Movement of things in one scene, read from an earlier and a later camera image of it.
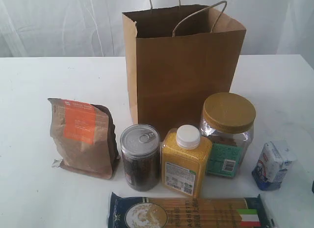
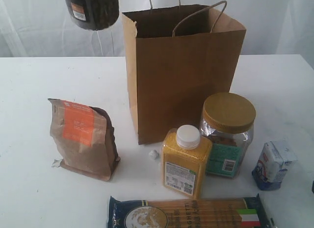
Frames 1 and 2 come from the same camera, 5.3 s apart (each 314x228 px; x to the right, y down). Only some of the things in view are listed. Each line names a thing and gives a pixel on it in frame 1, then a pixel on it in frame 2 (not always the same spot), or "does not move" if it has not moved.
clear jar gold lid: [227, 119] does not move
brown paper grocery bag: [176, 57] does not move
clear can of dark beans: [141, 147] → [92, 11]
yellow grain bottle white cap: [186, 156] does not move
